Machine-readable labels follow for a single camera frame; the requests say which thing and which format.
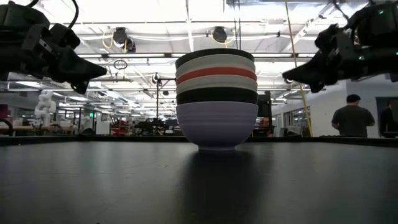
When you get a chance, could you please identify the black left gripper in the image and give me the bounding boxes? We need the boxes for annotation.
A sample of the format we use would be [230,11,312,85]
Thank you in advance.
[0,26,108,95]

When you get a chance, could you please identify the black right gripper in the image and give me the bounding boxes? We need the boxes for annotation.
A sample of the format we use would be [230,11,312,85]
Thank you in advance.
[282,30,398,93]

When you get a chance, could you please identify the white bowl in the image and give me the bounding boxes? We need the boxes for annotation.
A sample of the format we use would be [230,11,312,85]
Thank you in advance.
[176,74,258,95]

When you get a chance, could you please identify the red bowl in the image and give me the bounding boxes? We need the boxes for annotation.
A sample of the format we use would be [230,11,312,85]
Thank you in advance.
[175,67,257,86]

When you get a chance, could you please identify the black bowl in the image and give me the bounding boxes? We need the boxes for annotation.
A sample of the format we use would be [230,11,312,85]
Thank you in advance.
[176,86,259,106]

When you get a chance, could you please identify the cream ribbed bowl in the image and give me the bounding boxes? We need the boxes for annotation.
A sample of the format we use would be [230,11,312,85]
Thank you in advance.
[175,54,256,78]

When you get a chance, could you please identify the dark grey ribbed bowl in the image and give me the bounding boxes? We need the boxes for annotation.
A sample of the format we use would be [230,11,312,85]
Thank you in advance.
[175,48,255,69]

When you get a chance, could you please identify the lavender ribbed bowl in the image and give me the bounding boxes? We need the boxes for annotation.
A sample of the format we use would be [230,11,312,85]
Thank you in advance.
[175,101,259,152]

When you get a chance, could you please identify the grey ceiling pipe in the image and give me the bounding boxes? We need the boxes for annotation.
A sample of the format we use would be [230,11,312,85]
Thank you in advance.
[90,78,134,83]

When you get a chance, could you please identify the white robot figure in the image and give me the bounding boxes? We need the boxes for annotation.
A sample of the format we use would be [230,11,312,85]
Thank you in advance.
[34,90,57,127]

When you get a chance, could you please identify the person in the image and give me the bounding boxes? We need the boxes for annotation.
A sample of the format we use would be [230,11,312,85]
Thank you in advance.
[331,94,376,138]
[379,99,398,139]

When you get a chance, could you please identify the black cabinet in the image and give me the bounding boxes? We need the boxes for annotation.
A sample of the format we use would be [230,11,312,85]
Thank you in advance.
[256,93,273,138]

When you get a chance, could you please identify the long ceiling light bar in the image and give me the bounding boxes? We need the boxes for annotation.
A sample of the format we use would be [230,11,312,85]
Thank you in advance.
[77,52,318,59]

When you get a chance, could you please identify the hanging black cable loop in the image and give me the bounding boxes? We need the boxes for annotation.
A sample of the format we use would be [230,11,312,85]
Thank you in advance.
[113,58,129,71]

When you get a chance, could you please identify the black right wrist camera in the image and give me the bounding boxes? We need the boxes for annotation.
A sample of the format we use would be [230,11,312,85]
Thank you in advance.
[315,24,343,52]

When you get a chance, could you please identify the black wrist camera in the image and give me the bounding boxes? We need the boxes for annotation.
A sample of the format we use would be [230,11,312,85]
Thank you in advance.
[315,24,343,52]
[49,23,81,49]

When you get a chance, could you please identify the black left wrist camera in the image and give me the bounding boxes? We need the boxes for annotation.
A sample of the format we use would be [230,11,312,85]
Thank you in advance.
[49,23,81,49]

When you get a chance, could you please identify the yellow hanging cable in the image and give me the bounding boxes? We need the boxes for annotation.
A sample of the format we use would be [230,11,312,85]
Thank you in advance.
[284,0,313,138]

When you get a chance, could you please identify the black ceiling cord reel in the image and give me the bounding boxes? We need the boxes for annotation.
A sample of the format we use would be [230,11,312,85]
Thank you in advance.
[112,27,137,53]
[211,26,228,44]

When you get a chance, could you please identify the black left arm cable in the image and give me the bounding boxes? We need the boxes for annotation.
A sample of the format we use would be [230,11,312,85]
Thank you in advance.
[67,0,80,29]

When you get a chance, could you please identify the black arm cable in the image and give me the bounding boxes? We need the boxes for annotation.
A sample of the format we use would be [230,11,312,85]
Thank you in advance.
[332,0,351,21]
[67,0,80,29]

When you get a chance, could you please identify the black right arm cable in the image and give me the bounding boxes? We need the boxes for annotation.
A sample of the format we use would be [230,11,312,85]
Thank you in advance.
[332,0,351,21]

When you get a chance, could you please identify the black metal frame rig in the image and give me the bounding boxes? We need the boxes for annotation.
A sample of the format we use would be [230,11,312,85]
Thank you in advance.
[156,77,177,121]

